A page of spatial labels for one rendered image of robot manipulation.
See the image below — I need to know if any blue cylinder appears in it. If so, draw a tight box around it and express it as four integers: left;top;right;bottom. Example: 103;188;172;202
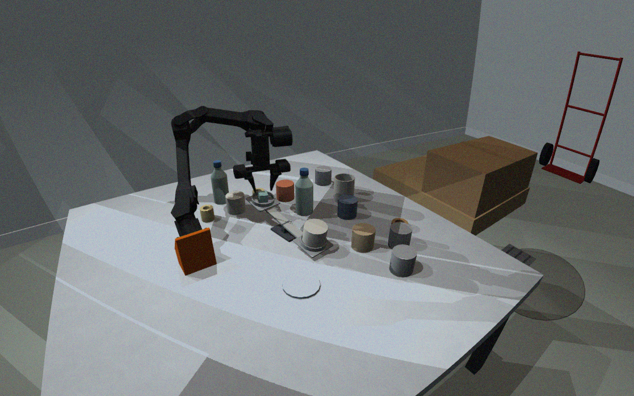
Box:
337;195;358;220

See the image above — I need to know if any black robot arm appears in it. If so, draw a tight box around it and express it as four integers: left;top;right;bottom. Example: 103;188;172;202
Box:
171;106;293;237

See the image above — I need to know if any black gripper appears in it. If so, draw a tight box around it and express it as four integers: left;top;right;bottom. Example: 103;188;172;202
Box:
233;148;291;193

